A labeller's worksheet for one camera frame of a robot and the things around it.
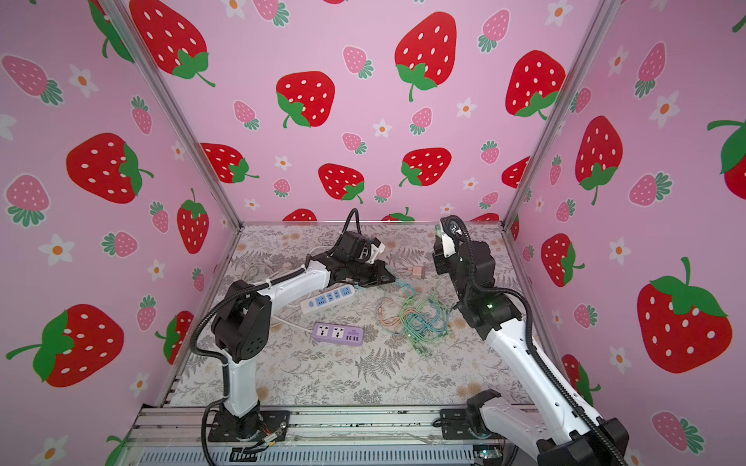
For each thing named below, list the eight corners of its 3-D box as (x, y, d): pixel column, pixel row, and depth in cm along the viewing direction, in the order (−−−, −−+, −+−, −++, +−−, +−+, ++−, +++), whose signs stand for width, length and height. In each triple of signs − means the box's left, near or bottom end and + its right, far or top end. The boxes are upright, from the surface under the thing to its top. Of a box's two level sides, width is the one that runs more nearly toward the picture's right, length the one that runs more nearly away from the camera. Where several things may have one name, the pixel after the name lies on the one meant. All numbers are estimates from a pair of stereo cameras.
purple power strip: (312, 342, 91) (310, 337, 88) (316, 326, 94) (314, 322, 92) (362, 346, 90) (361, 342, 87) (364, 330, 93) (364, 326, 91)
